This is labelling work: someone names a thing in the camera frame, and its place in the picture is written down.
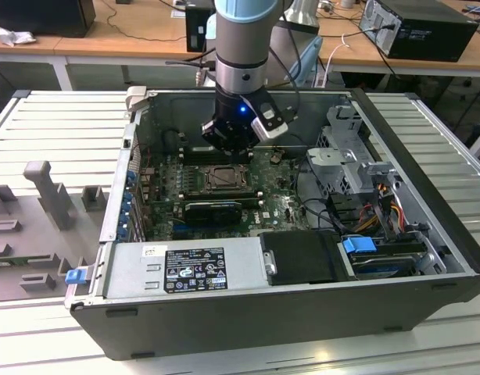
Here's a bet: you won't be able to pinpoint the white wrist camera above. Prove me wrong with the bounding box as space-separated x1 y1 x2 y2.
250 102 300 141

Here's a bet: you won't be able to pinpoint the gray case handle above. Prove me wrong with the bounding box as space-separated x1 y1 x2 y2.
124 86 149 115

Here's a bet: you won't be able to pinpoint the black RAM slot bank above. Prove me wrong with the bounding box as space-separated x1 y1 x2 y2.
179 145 254 167
178 186 263 208

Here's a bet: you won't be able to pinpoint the blue disk carrier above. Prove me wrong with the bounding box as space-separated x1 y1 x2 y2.
341 235 378 265

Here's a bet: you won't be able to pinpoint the green motherboard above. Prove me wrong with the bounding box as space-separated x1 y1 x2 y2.
144 150 311 241

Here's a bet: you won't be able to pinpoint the black camera cable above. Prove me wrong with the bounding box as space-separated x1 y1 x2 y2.
267 23 303 118

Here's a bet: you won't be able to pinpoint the black plastic shroud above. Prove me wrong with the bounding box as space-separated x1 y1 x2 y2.
259 230 356 286

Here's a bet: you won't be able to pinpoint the yellow red wire bundle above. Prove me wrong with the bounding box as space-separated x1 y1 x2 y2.
356 194 406 236

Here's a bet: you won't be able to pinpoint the large black box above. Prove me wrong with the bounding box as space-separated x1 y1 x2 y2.
0 0 97 39

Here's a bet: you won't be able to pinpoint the CPU socket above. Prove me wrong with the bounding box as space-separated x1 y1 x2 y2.
203 163 253 194

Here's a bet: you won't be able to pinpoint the black open PC case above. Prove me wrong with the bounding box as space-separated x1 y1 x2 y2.
63 86 480 363

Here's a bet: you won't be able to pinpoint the blue expansion slot clips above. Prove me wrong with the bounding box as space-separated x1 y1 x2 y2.
118 170 138 240

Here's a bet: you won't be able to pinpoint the gray parts rack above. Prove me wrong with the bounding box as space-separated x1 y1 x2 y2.
0 159 112 302

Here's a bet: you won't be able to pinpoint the silver metal drive cage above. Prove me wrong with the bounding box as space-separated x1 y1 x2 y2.
305 103 398 197

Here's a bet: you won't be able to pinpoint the blue case latch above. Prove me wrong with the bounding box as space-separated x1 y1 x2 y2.
66 268 86 286

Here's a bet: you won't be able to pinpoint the hard disk drive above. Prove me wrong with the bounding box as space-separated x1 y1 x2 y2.
351 253 417 280

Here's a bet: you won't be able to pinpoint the silver power supply unit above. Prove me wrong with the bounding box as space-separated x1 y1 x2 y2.
102 240 270 300

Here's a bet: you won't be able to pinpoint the crumpled white paper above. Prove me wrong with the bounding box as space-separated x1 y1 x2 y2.
0 21 38 48

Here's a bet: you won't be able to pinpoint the black PC tower with side panel open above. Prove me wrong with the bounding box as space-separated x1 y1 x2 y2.
359 0 480 63

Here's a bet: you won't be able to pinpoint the silver square CPU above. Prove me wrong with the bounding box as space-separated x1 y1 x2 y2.
213 168 243 188

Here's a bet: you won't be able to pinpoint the small black PC tower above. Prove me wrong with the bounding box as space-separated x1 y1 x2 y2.
184 5 218 54

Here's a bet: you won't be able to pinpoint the wooden desk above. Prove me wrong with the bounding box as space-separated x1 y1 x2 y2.
0 0 217 93
317 0 480 79

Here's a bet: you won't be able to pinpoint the metal socket cover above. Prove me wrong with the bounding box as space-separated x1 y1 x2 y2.
206 164 252 192

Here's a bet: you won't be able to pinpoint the white cable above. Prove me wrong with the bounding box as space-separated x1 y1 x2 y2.
313 33 351 88

